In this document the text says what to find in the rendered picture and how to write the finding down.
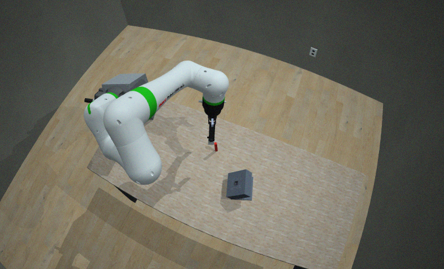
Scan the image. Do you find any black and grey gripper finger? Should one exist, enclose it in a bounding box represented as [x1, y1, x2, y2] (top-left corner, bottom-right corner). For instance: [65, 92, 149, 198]
[207, 116, 217, 145]

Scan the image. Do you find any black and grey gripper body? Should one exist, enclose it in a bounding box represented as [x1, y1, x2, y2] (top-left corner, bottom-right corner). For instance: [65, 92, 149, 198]
[204, 110, 221, 121]

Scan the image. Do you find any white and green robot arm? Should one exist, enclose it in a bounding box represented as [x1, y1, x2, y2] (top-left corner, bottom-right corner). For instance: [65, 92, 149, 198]
[84, 61, 229, 185]

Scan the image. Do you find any grey sloped panel with square hole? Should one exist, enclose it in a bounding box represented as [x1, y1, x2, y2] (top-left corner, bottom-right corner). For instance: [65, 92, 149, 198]
[226, 169, 253, 200]

